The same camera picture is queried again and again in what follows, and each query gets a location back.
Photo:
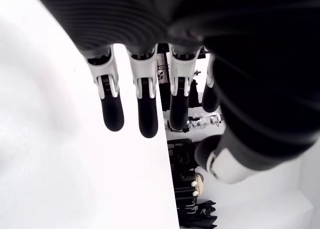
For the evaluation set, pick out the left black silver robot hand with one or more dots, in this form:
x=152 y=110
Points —
x=225 y=51

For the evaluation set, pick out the black cabinet on casters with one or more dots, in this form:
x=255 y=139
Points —
x=165 y=96

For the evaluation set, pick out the black desk with casters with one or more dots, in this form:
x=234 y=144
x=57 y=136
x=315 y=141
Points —
x=180 y=151

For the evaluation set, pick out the black folded chairs stack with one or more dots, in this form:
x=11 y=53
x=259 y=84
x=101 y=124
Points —
x=183 y=189

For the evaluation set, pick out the black folded cloth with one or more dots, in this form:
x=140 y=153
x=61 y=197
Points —
x=207 y=214

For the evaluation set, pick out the beige round object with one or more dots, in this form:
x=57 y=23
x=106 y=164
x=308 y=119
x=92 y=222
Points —
x=200 y=184

